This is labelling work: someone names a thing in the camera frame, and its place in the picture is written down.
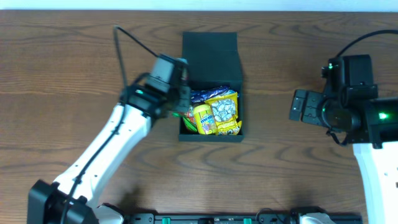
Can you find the blue Dairy Milk bar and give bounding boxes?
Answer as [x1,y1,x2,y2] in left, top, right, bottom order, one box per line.
[191,85,229,103]

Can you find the green Haribo gummy bag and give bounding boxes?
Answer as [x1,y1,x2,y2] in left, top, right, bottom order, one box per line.
[182,106,198,133]

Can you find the yellow Mentos bottle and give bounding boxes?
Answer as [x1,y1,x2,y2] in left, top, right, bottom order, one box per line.
[193,104,217,135]

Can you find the yellow Hacks candy bag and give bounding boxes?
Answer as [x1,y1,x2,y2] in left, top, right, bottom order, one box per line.
[205,93,242,136]

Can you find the dark green box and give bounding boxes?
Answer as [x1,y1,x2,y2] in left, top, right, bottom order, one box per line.
[178,31,245,143]

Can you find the green red KitKat Milo bar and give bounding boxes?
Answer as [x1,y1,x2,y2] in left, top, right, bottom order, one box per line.
[172,113,186,118]

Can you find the blue Oreo cookie pack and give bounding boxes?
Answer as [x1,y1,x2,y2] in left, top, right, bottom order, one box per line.
[226,90,237,95]

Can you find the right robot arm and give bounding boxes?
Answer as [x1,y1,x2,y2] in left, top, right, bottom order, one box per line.
[289,55,397,223]

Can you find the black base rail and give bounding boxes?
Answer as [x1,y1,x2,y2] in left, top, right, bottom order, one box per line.
[124,207,363,224]

